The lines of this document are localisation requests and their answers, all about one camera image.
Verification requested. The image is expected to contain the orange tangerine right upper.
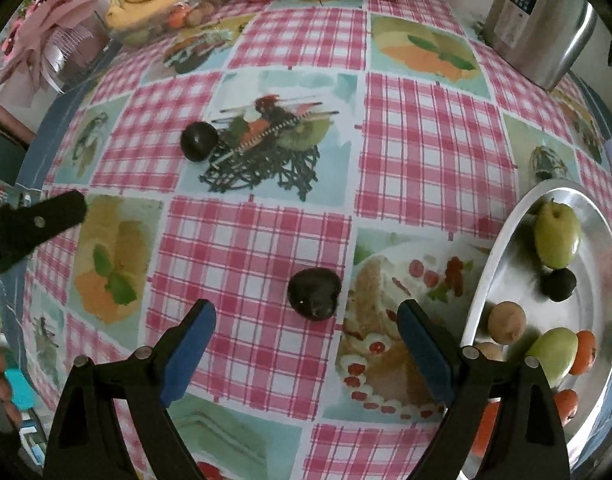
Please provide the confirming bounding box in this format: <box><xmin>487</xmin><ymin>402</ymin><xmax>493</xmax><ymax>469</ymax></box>
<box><xmin>569</xmin><ymin>330</ymin><xmax>598</xmax><ymax>376</ymax></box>

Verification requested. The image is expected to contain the brown kiwi upper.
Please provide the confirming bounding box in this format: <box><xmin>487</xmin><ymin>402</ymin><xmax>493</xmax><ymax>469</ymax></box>
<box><xmin>487</xmin><ymin>301</ymin><xmax>527</xmax><ymax>344</ymax></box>

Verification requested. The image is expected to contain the silver metal plate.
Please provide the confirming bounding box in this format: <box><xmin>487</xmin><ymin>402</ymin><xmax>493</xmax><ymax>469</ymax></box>
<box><xmin>460</xmin><ymin>179</ymin><xmax>612</xmax><ymax>469</ymax></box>

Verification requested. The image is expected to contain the dark plum on plate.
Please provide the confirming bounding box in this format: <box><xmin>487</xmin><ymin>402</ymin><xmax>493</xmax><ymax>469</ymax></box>
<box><xmin>539</xmin><ymin>268</ymin><xmax>577</xmax><ymax>302</ymax></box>

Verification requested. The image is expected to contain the brown kiwi lower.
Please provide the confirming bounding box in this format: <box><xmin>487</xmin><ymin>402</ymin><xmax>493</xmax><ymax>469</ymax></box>
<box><xmin>475</xmin><ymin>342</ymin><xmax>504</xmax><ymax>362</ymax></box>

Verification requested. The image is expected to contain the green pear lower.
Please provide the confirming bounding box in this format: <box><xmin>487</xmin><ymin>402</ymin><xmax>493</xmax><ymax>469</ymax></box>
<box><xmin>526</xmin><ymin>327</ymin><xmax>578</xmax><ymax>389</ymax></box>

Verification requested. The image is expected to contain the pink checkered tablecloth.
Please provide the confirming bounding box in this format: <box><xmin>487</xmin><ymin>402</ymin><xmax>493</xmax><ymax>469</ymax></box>
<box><xmin>20</xmin><ymin>0</ymin><xmax>612</xmax><ymax>479</ymax></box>

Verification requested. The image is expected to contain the green pear upper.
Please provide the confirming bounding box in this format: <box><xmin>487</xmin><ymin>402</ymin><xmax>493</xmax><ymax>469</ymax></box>
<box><xmin>534</xmin><ymin>200</ymin><xmax>581</xmax><ymax>270</ymax></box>

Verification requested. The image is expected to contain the stainless steel thermos jug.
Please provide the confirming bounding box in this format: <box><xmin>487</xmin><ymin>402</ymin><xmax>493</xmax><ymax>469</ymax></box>
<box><xmin>482</xmin><ymin>0</ymin><xmax>598</xmax><ymax>91</ymax></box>

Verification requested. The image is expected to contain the clear plastic fruit tray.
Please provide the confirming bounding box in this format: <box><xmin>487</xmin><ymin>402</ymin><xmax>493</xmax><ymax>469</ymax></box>
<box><xmin>104</xmin><ymin>0</ymin><xmax>229</xmax><ymax>49</ymax></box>

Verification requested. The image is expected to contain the dark plum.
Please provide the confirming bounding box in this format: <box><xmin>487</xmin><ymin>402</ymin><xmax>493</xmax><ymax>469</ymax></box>
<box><xmin>539</xmin><ymin>268</ymin><xmax>577</xmax><ymax>302</ymax></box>
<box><xmin>180</xmin><ymin>122</ymin><xmax>219</xmax><ymax>162</ymax></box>
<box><xmin>287</xmin><ymin>268</ymin><xmax>342</xmax><ymax>321</ymax></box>

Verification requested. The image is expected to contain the orange tangerine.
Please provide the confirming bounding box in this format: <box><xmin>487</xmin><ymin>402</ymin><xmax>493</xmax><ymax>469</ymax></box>
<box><xmin>470</xmin><ymin>402</ymin><xmax>500</xmax><ymax>457</ymax></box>
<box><xmin>553</xmin><ymin>389</ymin><xmax>579</xmax><ymax>427</ymax></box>
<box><xmin>569</xmin><ymin>330</ymin><xmax>598</xmax><ymax>376</ymax></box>

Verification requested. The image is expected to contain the pink flower bouquet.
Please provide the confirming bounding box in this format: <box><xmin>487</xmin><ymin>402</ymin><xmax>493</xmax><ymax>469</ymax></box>
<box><xmin>0</xmin><ymin>0</ymin><xmax>110</xmax><ymax>107</ymax></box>

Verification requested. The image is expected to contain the orange tangerine front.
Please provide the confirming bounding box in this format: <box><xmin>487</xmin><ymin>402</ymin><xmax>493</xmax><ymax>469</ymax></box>
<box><xmin>470</xmin><ymin>402</ymin><xmax>500</xmax><ymax>457</ymax></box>

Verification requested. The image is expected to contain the orange tangerine right lower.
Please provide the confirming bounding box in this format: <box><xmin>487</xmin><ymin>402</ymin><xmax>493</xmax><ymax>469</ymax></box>
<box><xmin>553</xmin><ymin>389</ymin><xmax>579</xmax><ymax>427</ymax></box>

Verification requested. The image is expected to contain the brown kiwi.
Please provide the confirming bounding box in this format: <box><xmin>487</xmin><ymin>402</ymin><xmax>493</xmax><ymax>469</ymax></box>
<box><xmin>475</xmin><ymin>342</ymin><xmax>504</xmax><ymax>362</ymax></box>
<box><xmin>487</xmin><ymin>301</ymin><xmax>527</xmax><ymax>344</ymax></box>

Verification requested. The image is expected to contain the green pear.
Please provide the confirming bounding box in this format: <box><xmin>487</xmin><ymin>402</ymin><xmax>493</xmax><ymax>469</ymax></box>
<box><xmin>534</xmin><ymin>200</ymin><xmax>581</xmax><ymax>270</ymax></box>
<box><xmin>526</xmin><ymin>327</ymin><xmax>578</xmax><ymax>389</ymax></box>

